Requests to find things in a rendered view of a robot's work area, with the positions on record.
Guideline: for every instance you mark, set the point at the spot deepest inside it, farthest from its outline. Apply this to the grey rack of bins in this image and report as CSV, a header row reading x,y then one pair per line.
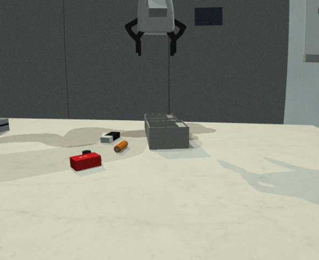
x,y
165,131

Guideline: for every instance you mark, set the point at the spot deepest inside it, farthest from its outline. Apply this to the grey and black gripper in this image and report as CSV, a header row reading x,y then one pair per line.
x,y
155,26

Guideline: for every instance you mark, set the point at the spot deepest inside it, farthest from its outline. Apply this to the red rectangular block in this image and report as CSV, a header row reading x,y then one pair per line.
x,y
85,161

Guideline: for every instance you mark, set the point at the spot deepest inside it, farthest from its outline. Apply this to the orange cylinder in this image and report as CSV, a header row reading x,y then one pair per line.
x,y
120,146

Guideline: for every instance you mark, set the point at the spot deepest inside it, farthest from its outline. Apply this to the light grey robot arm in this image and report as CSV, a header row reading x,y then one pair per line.
x,y
157,8

